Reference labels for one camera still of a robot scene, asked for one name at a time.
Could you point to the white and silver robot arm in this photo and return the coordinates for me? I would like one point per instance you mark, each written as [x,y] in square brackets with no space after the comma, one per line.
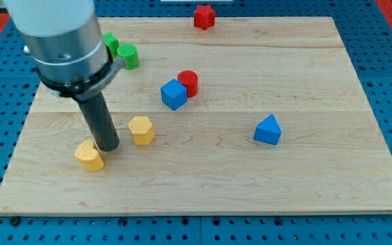
[65,40]

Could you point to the yellow hexagon block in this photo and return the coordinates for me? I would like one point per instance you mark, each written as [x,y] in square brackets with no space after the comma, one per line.
[142,130]

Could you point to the green cylinder block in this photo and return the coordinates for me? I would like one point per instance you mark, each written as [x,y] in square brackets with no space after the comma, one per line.
[130,55]

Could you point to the wooden board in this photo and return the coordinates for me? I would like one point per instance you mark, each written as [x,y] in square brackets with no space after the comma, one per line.
[331,158]

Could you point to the red cylinder block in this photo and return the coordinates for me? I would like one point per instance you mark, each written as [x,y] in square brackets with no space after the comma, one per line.
[189,79]

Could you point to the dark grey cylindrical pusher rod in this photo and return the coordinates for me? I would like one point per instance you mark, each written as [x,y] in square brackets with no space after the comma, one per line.
[96,114]

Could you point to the blue cube block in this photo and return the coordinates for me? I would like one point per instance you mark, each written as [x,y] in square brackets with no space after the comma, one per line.
[173,94]

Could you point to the green star block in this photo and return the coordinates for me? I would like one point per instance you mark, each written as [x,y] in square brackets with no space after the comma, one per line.
[111,42]

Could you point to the yellow heart block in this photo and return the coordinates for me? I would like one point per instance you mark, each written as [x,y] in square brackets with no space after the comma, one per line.
[89,157]

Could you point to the blue triangle block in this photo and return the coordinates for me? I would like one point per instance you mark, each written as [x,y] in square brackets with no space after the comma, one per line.
[268,131]

